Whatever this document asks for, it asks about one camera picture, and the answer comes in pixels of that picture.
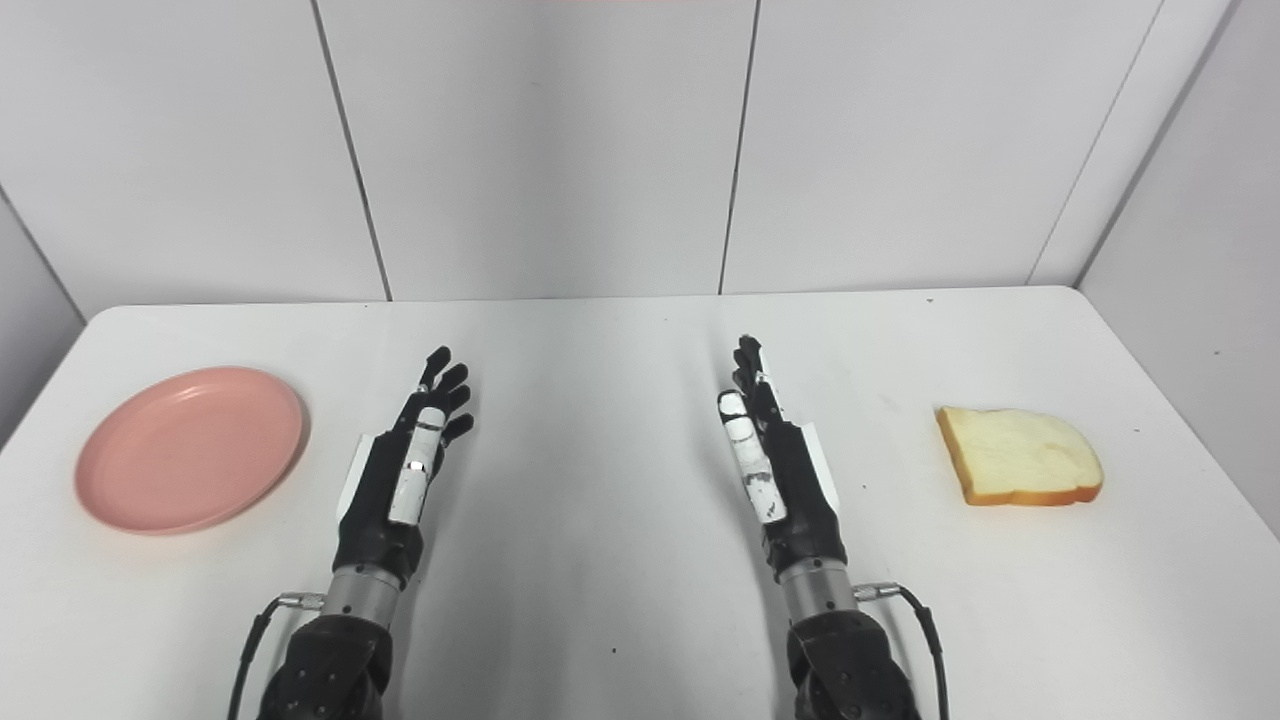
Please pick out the slice of white bread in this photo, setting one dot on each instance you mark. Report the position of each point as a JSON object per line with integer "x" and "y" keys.
{"x": 1020, "y": 455}

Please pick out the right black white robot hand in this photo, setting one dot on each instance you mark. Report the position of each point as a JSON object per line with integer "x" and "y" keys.
{"x": 795, "y": 490}

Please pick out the pink round plate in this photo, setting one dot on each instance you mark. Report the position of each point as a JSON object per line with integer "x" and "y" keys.
{"x": 190, "y": 448}

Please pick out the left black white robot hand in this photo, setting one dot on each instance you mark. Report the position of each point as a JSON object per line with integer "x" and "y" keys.
{"x": 385, "y": 500}

